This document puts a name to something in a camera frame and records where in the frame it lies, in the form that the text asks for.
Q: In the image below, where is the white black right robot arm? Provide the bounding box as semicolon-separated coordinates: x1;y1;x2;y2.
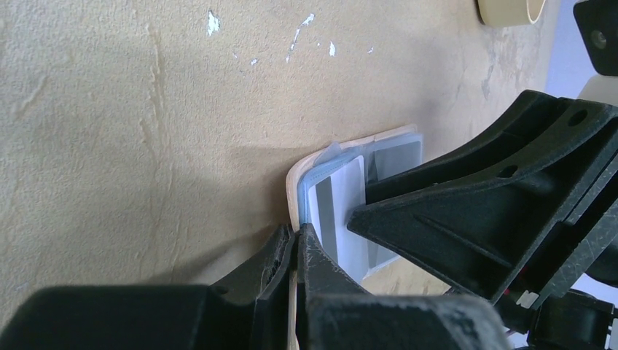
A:
347;90;617;349

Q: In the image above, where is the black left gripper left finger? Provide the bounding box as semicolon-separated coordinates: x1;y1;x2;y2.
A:
1;225;295;349

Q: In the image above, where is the grey credit card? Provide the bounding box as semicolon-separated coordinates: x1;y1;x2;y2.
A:
365;139;423;272

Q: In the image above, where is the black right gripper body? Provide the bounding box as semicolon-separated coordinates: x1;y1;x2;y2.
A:
496;157;617;334

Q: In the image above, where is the beige card holder wallet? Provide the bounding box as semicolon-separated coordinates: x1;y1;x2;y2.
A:
286;124;426;350

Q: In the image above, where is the beige oval card tray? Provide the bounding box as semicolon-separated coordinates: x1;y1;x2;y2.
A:
477;0;546;28

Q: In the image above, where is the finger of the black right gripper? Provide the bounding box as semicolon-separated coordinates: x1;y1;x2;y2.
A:
347;144;617;302
366;90;617;204

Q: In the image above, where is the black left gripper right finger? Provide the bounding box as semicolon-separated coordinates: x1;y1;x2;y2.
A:
296;224;512;349

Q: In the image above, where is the white magnetic stripe card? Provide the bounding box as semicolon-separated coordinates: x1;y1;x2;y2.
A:
302;155;369;283

